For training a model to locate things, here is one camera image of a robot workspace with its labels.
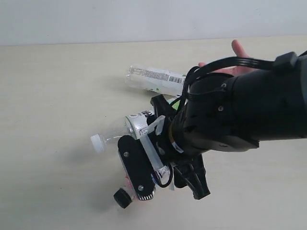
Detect clear bottle lime label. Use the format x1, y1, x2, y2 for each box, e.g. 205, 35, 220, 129
91, 105, 157, 153

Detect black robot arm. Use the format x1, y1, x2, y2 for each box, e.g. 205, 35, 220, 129
148, 52, 307, 200

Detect pink bottle black cap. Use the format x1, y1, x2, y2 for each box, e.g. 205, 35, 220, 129
113, 165, 173, 209

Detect clear bottle white label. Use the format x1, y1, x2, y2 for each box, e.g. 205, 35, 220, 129
125, 65, 186, 96

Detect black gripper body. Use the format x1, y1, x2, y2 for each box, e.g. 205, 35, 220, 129
150, 71, 260, 168

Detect person's bare open hand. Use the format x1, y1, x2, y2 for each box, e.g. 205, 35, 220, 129
198, 39, 252, 77

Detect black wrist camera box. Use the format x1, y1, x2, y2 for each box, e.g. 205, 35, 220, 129
118, 135, 155, 201

